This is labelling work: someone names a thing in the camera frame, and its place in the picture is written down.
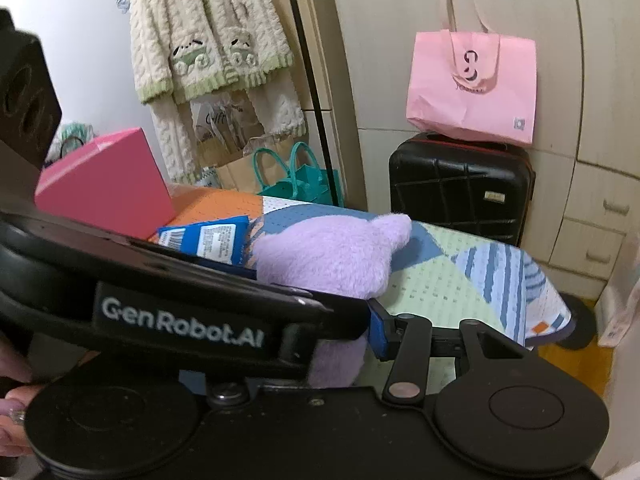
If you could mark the beige wardrobe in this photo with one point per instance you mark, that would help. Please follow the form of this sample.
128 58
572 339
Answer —
575 60

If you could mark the white plastic bag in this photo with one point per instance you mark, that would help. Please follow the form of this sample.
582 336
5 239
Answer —
620 305

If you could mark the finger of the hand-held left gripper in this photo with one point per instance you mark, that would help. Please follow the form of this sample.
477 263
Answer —
345 317

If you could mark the clear gift bag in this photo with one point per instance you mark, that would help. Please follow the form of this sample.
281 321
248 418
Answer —
220 125

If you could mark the purple cloud plush toy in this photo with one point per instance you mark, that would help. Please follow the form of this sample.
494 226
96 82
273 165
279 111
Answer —
325 260

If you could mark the patchwork blanket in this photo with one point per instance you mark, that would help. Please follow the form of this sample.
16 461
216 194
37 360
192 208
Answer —
440 280

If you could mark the teal gift bag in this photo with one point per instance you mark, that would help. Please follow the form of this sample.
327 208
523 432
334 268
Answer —
312 180

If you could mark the pink tote bag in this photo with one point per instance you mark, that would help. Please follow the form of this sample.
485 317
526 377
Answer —
470 90

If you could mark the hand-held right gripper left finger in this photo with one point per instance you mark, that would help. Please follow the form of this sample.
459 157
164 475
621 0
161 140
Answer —
228 391

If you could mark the blue plastic packet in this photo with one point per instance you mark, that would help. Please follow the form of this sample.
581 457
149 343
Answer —
215 242

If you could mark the person's left hand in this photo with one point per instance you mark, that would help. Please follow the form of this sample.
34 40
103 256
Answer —
12 410

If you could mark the black floor disc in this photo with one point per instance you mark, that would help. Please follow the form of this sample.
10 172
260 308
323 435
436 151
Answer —
580 322

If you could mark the pink storage box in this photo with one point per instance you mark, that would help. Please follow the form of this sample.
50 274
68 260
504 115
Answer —
105 190

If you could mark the brown paper bag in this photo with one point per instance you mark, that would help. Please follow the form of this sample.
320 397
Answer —
245 170

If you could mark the dark wicker basket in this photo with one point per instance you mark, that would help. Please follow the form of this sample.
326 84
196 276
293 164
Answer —
67 145

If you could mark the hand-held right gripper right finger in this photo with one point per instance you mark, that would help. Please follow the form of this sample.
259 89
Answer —
381 330

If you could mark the black suitcase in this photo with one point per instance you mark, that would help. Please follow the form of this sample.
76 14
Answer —
460 195

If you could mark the cream fluffy cardigan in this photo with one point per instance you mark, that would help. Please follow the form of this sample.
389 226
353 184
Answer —
215 15

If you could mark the green white plastic packet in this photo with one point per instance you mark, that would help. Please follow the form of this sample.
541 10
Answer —
75 130

